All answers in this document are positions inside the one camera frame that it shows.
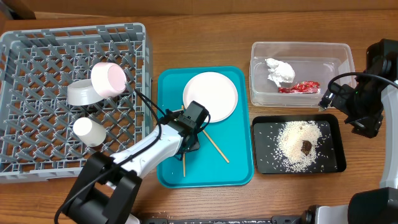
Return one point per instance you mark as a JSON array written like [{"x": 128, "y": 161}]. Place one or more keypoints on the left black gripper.
[{"x": 191, "y": 146}]

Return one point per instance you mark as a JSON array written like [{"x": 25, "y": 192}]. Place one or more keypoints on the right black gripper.
[{"x": 370, "y": 126}]

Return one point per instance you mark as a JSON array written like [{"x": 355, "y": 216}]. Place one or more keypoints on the large white round plate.
[{"x": 213, "y": 90}]

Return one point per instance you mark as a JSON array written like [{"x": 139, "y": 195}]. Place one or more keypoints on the red snack wrapper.
[{"x": 303, "y": 87}]

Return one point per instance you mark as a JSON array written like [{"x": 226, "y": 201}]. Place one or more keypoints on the brown food scrap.
[{"x": 306, "y": 147}]

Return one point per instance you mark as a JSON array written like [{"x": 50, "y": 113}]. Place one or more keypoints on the white rice pile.
[{"x": 278, "y": 146}]

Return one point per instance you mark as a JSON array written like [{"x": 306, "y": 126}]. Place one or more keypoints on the white napkin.
[{"x": 279, "y": 71}]

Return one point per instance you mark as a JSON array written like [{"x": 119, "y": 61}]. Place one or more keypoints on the small pink bowl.
[{"x": 108, "y": 79}]

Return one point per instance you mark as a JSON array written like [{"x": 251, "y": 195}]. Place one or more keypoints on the white paper cup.
[{"x": 89, "y": 132}]

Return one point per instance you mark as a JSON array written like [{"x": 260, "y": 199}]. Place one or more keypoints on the grey shallow bowl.
[{"x": 81, "y": 93}]

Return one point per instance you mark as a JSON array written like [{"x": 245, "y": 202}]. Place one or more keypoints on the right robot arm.
[{"x": 380, "y": 205}]

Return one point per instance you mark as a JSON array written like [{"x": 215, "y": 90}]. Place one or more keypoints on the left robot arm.
[{"x": 107, "y": 186}]

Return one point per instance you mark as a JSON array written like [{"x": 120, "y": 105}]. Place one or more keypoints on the clear plastic waste bin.
[{"x": 311, "y": 61}]

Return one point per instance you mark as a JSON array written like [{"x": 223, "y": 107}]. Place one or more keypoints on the teal plastic serving tray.
[{"x": 225, "y": 153}]

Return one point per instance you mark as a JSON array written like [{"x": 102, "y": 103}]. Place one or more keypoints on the black rectangular tray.
[{"x": 337, "y": 162}]

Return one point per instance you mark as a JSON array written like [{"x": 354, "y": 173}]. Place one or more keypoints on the grey plastic dish rack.
[{"x": 37, "y": 140}]

